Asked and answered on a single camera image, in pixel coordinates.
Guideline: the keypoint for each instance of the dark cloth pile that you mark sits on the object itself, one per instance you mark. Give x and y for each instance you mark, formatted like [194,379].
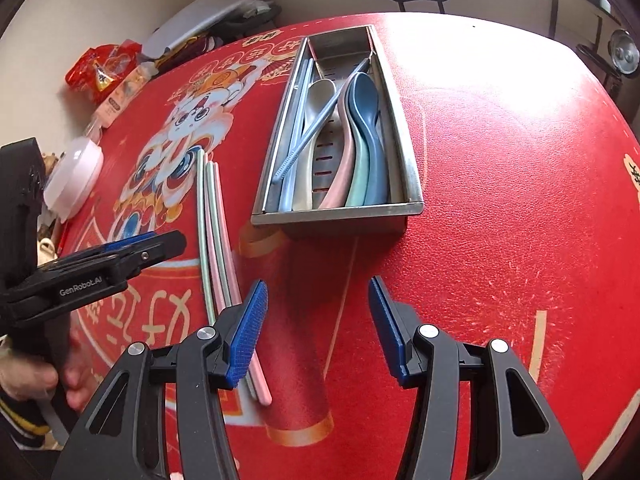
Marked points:
[190,47]

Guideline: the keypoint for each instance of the pink spoon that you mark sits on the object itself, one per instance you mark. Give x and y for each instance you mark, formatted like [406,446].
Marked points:
[337,185]

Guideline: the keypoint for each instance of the person's left forearm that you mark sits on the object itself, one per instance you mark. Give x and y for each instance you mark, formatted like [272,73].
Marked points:
[20,425]

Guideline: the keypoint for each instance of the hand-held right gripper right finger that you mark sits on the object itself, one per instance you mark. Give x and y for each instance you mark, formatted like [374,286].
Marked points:
[387,335]

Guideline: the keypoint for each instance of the green spoon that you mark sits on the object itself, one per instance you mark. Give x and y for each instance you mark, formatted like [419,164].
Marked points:
[356,185]

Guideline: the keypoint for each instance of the green chopstick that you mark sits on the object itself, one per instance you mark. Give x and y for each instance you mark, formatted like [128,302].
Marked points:
[216,220]
[201,210]

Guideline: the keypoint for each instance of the pink box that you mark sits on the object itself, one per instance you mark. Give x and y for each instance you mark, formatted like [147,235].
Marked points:
[117,102]

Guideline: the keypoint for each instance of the dark wooden frame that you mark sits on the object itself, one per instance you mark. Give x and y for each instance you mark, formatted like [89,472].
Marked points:
[554,15]

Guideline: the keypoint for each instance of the blue spoon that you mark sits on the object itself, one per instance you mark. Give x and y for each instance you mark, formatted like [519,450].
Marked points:
[367,110]

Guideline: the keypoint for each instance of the blue chopstick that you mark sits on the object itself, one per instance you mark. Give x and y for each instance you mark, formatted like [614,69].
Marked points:
[298,110]
[320,122]

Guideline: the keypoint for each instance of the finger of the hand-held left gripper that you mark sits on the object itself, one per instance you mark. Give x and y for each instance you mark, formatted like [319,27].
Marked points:
[150,255]
[127,244]

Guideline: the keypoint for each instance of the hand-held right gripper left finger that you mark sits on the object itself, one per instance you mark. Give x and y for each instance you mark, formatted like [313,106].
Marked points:
[247,340]

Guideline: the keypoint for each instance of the red printed table mat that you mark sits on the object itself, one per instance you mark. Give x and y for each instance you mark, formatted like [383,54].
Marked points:
[500,185]

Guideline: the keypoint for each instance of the beige spoon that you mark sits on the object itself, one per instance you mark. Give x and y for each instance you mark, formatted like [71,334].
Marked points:
[320,97]

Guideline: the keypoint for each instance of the grey flat board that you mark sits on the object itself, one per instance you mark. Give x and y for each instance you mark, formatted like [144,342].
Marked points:
[200,17]

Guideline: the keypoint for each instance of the person's left hand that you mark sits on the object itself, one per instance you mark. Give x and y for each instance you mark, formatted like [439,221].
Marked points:
[30,377]

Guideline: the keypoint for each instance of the steel utensil tray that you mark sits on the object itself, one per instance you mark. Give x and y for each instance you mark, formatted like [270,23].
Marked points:
[340,220]

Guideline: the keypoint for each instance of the red snack bag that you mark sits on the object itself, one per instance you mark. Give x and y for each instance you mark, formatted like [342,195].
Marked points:
[100,67]

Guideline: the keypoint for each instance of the white lidded plastic container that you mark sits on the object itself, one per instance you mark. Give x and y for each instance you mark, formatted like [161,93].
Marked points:
[75,175]

